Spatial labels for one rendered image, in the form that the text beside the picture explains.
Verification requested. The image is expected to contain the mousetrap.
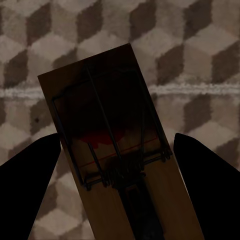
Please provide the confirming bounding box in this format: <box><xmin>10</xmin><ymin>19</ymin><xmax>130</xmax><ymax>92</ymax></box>
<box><xmin>37</xmin><ymin>43</ymin><xmax>205</xmax><ymax>240</ymax></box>

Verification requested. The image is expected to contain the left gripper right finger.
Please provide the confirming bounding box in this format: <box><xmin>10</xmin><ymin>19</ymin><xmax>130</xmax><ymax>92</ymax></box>
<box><xmin>173</xmin><ymin>133</ymin><xmax>240</xmax><ymax>240</ymax></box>

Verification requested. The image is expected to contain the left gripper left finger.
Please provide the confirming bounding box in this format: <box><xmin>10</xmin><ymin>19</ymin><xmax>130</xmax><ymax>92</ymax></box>
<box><xmin>0</xmin><ymin>133</ymin><xmax>61</xmax><ymax>240</ymax></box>

